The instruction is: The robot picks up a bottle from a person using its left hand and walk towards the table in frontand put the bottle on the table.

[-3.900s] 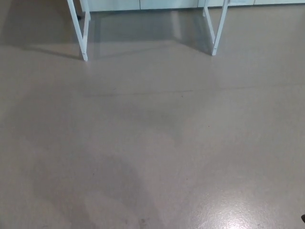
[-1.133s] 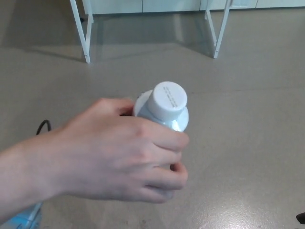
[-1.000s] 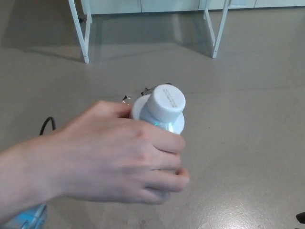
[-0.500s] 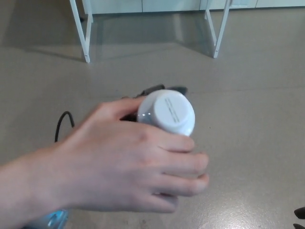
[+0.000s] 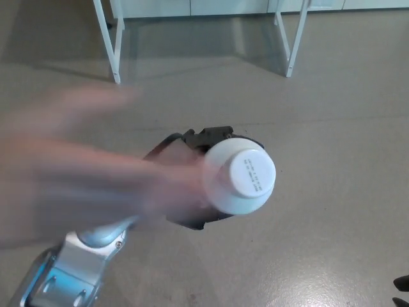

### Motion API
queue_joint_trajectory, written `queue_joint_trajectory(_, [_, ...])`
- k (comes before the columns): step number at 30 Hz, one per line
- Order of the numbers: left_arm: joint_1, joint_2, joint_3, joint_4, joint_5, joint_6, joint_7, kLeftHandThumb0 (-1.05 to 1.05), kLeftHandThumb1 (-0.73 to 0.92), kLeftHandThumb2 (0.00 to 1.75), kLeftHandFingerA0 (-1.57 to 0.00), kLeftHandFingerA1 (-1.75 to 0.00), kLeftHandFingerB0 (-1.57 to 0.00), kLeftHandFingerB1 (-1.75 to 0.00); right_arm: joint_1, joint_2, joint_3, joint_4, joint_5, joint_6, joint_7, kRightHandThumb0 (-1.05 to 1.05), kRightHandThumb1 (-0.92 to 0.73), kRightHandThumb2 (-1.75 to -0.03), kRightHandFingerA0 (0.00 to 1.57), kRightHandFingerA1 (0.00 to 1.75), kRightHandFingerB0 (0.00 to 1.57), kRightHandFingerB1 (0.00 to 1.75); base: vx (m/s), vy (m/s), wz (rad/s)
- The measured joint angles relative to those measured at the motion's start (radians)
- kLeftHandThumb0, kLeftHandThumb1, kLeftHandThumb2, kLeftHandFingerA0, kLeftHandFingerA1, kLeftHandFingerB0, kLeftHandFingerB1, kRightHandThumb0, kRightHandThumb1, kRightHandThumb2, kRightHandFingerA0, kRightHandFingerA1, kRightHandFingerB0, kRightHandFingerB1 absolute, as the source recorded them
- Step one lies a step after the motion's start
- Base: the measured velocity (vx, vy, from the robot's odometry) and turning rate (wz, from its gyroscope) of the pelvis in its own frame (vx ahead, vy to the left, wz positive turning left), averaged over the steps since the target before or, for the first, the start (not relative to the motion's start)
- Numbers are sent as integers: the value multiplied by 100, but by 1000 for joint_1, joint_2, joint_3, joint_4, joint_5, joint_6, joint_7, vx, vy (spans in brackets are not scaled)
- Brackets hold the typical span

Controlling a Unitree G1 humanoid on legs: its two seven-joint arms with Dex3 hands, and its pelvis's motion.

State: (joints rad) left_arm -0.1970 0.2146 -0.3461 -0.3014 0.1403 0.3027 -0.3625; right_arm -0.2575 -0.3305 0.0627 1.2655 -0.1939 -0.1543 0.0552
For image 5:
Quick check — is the person's bare hand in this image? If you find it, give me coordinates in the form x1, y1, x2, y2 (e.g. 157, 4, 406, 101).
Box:
0, 84, 213, 249

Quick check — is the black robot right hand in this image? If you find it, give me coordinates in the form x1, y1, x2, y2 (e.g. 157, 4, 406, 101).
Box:
392, 274, 409, 307

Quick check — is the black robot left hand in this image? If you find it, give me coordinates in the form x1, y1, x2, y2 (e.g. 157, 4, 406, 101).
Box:
143, 125, 265, 232

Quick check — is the white plastic bottle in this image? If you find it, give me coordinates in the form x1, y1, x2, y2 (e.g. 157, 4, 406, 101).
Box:
201, 138, 277, 216

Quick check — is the white cabinet row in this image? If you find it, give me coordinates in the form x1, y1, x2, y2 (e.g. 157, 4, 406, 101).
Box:
109, 0, 409, 19

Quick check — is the white metal table leg frame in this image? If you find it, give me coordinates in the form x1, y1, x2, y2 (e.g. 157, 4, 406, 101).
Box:
92, 0, 126, 85
274, 0, 311, 79

